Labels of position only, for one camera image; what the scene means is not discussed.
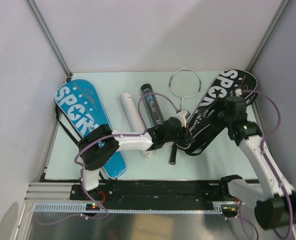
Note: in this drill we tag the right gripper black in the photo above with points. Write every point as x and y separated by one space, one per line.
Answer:
218 104

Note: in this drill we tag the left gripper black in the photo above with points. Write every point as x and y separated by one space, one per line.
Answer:
186 138

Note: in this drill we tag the black shuttlecock tube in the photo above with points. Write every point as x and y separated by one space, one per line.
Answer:
152 104

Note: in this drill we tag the black racket bag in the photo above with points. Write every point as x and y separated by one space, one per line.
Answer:
202 128

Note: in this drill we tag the white shuttlecock tube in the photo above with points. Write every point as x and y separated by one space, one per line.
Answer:
132 112

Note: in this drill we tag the white racket with black handle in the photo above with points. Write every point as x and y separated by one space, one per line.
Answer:
184 83

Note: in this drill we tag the blue racket bag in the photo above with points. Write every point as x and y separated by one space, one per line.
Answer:
80 103

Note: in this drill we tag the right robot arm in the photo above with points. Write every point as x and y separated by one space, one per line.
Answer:
274 204

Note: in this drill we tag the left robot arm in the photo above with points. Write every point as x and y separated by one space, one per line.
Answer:
101 144

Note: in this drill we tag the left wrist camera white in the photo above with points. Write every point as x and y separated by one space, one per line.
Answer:
182 116

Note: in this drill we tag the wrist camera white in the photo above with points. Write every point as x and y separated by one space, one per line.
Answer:
182 116
238 92

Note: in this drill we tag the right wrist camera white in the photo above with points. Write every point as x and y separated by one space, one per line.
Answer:
238 92

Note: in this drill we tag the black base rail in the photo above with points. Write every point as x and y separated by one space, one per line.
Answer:
161 195

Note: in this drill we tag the right aluminium frame post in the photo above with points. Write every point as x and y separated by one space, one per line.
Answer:
276 20

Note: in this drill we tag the aluminium frame post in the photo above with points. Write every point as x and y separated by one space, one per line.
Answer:
276 20
36 13

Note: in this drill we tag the left aluminium frame post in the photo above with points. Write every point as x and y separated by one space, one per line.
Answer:
36 13

